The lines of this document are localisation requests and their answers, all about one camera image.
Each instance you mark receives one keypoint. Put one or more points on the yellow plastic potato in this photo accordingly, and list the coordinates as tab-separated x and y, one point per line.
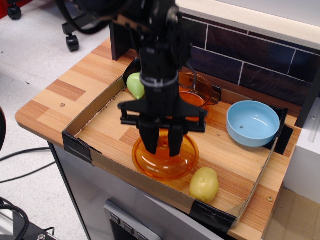
204	185

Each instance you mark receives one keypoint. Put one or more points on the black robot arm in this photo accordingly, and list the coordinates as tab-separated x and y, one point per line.
157	33

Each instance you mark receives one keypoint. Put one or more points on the black caster wheel top left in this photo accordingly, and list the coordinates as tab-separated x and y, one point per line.
13	10

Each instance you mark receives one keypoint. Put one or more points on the cardboard fence with black tape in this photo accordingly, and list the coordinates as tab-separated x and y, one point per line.
247	176

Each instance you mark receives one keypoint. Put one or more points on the grey toy oven front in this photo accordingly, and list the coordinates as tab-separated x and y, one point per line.
151	219

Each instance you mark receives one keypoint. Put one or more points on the light blue bowl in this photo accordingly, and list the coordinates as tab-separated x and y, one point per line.
252	123

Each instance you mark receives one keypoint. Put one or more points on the orange transparent pot lid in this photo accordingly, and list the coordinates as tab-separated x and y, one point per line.
162	166

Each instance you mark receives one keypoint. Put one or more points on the orange transparent pot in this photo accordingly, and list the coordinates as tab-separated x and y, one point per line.
198	91

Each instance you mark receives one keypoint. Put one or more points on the green plastic pear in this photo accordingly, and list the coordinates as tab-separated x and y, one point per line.
135	86

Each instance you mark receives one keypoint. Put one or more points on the black office chair base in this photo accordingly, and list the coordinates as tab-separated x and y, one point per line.
72	41

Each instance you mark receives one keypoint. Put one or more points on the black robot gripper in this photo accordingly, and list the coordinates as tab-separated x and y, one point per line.
162	107

